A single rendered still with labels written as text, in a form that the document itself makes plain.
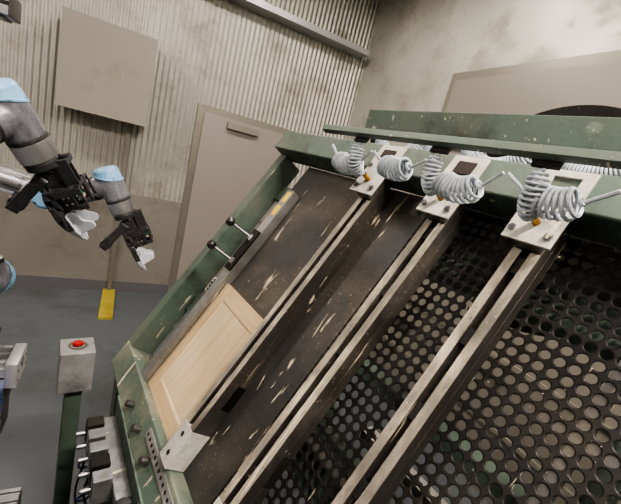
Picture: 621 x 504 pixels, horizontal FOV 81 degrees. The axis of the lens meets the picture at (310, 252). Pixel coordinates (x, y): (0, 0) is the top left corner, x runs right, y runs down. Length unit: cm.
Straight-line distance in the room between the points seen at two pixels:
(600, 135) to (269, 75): 355
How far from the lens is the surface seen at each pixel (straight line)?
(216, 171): 425
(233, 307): 139
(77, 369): 176
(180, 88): 423
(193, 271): 171
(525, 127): 157
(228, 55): 436
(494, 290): 86
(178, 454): 126
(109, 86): 391
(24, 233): 445
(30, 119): 91
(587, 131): 149
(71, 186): 95
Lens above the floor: 184
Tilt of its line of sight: 13 degrees down
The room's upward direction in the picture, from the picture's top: 14 degrees clockwise
